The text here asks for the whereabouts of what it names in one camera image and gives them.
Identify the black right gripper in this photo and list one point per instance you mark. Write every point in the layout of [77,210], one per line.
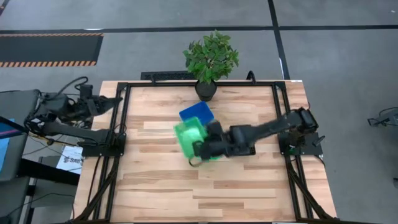
[217,144]

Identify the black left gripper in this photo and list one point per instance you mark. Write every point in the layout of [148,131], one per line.
[91,107]

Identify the blue plastic basket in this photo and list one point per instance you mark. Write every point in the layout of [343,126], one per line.
[197,112]

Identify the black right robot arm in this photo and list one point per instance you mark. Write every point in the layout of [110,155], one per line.
[273,127]

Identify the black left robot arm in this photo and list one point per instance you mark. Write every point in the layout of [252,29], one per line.
[71,133]

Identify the black plant pot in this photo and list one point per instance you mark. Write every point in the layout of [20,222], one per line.
[206,91]

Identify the black perforated strip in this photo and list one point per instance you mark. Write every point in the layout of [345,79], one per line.
[164,75]

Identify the white printed paper sheet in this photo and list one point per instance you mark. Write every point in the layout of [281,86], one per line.
[71,160]

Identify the black hazard-striped floor mat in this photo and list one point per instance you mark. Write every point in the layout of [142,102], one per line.
[49,48]

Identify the green leafy plant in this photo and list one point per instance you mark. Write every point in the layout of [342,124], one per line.
[211,57]

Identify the black floor beam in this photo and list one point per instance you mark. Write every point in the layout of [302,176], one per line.
[46,171]

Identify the blue sheet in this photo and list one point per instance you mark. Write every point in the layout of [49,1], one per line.
[3,146]

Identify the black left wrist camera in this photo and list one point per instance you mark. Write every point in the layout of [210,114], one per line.
[86,90]

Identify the black metal table frame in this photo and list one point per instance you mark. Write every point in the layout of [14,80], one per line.
[155,84]

